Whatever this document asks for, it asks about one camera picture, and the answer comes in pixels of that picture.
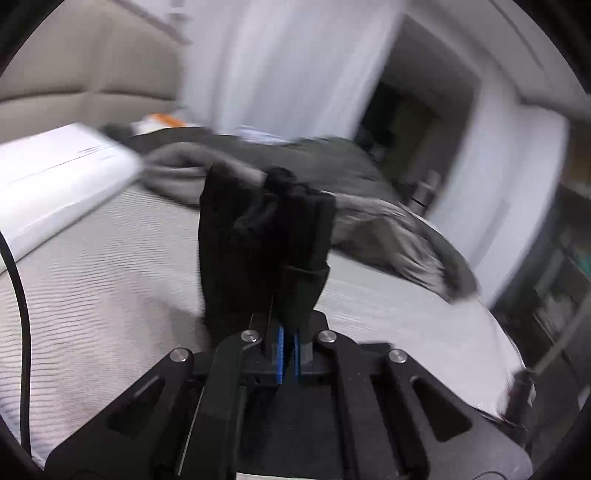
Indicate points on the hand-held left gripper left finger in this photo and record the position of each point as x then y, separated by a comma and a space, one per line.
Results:
279, 355

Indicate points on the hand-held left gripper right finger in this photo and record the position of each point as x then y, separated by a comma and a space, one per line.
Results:
298, 355

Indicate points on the black pants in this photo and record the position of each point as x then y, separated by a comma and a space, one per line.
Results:
240, 249

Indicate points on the grey duvet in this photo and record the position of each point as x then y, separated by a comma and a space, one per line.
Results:
369, 230

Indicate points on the bed with honeycomb mattress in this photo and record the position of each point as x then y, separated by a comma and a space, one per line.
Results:
115, 277

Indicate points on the white chair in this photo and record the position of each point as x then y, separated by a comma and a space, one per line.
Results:
425, 189

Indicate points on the orange and white toy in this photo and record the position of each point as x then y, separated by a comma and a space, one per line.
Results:
159, 122

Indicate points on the dark cabinet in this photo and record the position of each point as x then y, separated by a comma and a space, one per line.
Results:
554, 277

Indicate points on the white curtain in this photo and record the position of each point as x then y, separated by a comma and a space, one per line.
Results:
286, 69
508, 184

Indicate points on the white pillow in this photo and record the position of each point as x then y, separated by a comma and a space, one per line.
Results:
55, 184

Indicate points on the beige padded headboard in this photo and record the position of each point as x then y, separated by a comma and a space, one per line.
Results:
92, 60

